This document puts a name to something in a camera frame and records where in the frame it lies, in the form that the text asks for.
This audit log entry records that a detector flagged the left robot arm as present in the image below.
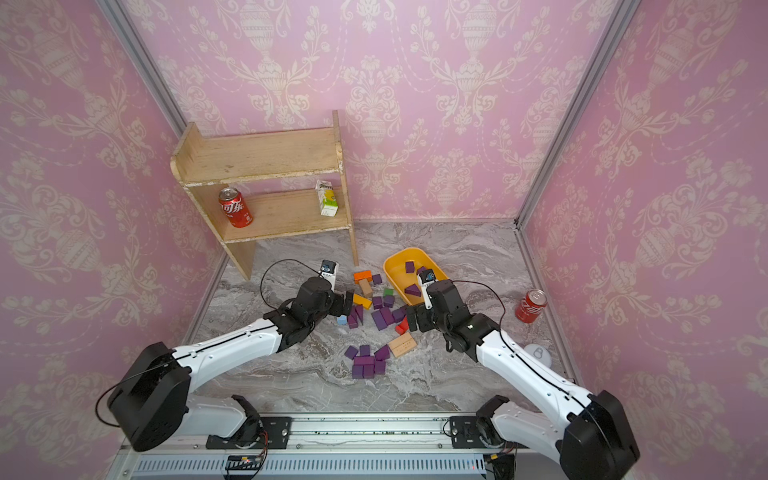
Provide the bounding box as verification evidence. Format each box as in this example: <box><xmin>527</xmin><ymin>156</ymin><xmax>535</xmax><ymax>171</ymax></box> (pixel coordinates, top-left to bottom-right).
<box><xmin>106</xmin><ymin>276</ymin><xmax>354</xmax><ymax>452</ymax></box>

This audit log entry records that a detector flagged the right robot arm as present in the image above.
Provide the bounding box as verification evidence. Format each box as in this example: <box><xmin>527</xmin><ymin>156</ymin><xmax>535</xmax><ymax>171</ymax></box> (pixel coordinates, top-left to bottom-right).
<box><xmin>407</xmin><ymin>273</ymin><xmax>641</xmax><ymax>479</ymax></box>

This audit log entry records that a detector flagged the yellow plastic storage bin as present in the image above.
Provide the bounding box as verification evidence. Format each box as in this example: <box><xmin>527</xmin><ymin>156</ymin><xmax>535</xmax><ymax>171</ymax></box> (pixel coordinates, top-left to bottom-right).
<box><xmin>383</xmin><ymin>247</ymin><xmax>447</xmax><ymax>305</ymax></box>

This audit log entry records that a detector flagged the red brick pair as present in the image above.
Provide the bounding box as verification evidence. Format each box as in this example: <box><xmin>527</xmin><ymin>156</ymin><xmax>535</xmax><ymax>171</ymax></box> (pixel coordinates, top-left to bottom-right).
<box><xmin>395</xmin><ymin>317</ymin><xmax>410</xmax><ymax>335</ymax></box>

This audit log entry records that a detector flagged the natural wood plank brick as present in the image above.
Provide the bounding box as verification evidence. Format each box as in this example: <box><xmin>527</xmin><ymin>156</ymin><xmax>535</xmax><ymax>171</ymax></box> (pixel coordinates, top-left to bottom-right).
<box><xmin>388</xmin><ymin>332</ymin><xmax>417</xmax><ymax>358</ymax></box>

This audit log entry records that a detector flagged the purple brick middle pile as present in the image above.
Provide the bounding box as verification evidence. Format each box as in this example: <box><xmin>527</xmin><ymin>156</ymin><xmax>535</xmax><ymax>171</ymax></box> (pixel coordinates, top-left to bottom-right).
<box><xmin>346</xmin><ymin>295</ymin><xmax>407</xmax><ymax>331</ymax></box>

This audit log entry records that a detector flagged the yellow long brick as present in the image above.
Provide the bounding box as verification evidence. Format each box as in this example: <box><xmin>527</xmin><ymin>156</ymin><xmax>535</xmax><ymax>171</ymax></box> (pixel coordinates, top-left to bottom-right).
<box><xmin>353</xmin><ymin>294</ymin><xmax>372</xmax><ymax>310</ymax></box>

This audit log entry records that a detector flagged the tan wood brick upright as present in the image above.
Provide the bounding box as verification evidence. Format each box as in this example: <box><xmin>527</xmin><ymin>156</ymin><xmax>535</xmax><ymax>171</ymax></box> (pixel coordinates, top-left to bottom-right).
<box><xmin>358</xmin><ymin>279</ymin><xmax>373</xmax><ymax>298</ymax></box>

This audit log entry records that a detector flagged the purple brick cluster bottom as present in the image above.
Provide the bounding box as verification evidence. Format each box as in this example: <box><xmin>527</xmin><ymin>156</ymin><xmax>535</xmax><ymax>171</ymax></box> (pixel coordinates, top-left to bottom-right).
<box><xmin>344</xmin><ymin>345</ymin><xmax>392</xmax><ymax>379</ymax></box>

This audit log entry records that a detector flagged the red cola can on table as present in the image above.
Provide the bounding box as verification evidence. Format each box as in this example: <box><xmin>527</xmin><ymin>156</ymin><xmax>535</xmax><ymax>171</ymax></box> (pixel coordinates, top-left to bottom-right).
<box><xmin>515</xmin><ymin>289</ymin><xmax>548</xmax><ymax>324</ymax></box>

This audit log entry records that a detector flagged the green white juice carton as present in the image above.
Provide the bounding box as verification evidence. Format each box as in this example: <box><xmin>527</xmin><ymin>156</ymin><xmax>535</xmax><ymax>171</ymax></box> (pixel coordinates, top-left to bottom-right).
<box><xmin>315</xmin><ymin>180</ymin><xmax>339</xmax><ymax>217</ymax></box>

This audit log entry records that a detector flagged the red cola can on shelf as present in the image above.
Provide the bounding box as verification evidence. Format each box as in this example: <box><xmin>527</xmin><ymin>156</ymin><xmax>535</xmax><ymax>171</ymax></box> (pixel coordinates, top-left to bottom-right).
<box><xmin>218</xmin><ymin>187</ymin><xmax>253</xmax><ymax>228</ymax></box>

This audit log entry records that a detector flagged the wooden two-tier shelf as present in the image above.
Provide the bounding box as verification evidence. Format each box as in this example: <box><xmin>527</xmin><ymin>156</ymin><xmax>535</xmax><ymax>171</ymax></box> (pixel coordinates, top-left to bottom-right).
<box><xmin>170</xmin><ymin>110</ymin><xmax>359</xmax><ymax>280</ymax></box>

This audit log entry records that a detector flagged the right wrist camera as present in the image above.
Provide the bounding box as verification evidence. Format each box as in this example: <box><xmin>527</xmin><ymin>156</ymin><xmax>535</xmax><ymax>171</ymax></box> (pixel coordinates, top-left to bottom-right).
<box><xmin>417</xmin><ymin>267</ymin><xmax>437</xmax><ymax>310</ymax></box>

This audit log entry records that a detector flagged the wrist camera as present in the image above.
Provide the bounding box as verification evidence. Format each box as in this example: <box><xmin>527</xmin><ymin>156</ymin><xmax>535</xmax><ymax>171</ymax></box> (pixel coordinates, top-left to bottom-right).
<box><xmin>417</xmin><ymin>267</ymin><xmax>437</xmax><ymax>310</ymax></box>
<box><xmin>320</xmin><ymin>260</ymin><xmax>338</xmax><ymax>290</ymax></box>

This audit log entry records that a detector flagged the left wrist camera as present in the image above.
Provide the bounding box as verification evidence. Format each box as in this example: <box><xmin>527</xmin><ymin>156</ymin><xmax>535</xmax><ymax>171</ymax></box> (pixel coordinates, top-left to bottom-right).
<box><xmin>320</xmin><ymin>260</ymin><xmax>338</xmax><ymax>290</ymax></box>

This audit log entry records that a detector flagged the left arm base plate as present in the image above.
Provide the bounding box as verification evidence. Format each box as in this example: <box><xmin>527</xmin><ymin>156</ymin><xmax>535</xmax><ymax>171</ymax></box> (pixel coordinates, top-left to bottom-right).
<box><xmin>206</xmin><ymin>416</ymin><xmax>293</xmax><ymax>450</ymax></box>

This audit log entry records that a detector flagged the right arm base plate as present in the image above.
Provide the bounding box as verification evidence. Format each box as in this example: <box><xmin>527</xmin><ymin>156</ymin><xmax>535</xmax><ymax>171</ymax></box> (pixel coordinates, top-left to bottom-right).
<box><xmin>446</xmin><ymin>415</ymin><xmax>503</xmax><ymax>449</ymax></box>

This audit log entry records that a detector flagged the aluminium front rail frame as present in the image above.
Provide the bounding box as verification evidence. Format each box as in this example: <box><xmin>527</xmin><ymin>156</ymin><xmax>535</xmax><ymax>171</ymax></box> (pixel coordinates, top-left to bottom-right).
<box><xmin>107</xmin><ymin>413</ymin><xmax>569</xmax><ymax>479</ymax></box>

